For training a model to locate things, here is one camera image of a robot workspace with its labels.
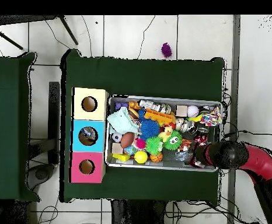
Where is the mint green cloth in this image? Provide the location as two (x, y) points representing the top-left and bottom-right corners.
(106, 106), (140, 135)

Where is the orange toy building block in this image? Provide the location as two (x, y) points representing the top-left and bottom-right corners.
(144, 108), (177, 125)

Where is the silver toy robot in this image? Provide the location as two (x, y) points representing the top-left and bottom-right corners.
(138, 99), (172, 114)

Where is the green spiky ball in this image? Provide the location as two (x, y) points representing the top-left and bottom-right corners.
(145, 129), (183, 156)

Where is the clear bottle with blue label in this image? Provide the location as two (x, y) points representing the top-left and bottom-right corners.
(80, 127), (97, 141)

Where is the crushed clear plastic bottle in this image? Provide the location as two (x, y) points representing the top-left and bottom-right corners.
(175, 150), (194, 163)

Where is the purple spiky ball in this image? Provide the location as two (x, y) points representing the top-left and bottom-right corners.
(161, 42), (173, 58)

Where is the wooden box with three holes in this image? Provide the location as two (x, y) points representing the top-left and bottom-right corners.
(68, 87), (109, 184)

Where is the shallow metal mesh bin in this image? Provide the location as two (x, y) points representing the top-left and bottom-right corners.
(104, 94), (223, 173)

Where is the toy hamburger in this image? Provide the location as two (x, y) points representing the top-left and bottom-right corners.
(128, 107), (140, 120)

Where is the blue spiky ball with eyes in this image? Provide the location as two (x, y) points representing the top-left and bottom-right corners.
(138, 108), (147, 122)

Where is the small soccer ball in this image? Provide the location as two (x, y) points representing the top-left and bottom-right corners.
(111, 131), (123, 143)

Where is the yellow plush duck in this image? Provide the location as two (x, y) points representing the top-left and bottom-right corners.
(158, 125), (174, 143)

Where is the yellow foam ball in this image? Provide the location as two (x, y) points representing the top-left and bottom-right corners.
(134, 150), (148, 165)

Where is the black panel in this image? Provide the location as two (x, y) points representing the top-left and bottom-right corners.
(48, 81), (61, 164)

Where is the grey stand base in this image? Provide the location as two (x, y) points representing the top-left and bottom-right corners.
(27, 163), (57, 190)

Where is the dark green side table cloth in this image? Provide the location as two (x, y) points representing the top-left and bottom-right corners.
(0, 52), (40, 202)

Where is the black tripod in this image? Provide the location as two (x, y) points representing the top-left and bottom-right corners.
(0, 15), (79, 50)

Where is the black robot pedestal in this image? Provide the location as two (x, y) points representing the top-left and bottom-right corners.
(111, 199), (166, 224)

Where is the black power cable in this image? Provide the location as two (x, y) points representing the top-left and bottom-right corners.
(223, 129), (272, 139)

